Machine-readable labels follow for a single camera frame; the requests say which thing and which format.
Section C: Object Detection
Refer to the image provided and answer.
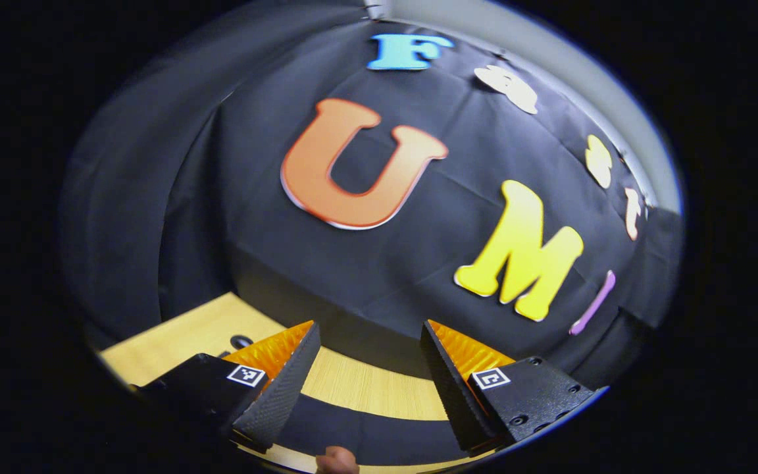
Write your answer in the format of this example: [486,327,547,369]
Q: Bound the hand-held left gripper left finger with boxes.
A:
[130,320,322,455]

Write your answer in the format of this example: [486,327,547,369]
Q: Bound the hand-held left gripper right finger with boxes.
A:
[419,319,597,456]

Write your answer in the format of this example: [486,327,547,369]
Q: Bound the black backdrop cloth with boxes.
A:
[58,3,686,389]

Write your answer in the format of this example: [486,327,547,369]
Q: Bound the black jeans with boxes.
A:
[267,393,485,467]

